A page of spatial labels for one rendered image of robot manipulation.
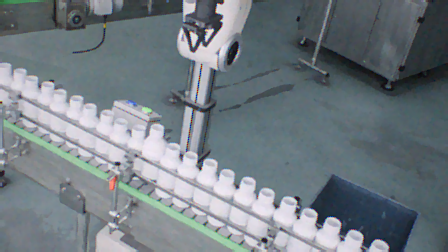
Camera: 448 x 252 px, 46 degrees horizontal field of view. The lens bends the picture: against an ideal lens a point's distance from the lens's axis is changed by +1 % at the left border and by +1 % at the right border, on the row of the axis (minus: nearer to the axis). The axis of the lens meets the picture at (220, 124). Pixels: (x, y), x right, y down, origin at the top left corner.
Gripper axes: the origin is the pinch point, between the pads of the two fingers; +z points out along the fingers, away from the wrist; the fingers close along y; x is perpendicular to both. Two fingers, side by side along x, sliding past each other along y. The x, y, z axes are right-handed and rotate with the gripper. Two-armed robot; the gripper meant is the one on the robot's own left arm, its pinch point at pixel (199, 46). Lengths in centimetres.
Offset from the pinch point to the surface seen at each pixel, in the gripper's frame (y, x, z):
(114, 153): -17.9, 11.6, 33.1
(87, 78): 163, 185, 139
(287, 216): -15, -42, 27
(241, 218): -16.1, -30.2, 33.7
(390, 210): 40, -61, 48
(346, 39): 365, 46, 107
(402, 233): 40, -68, 55
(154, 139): -16.1, -0.1, 23.3
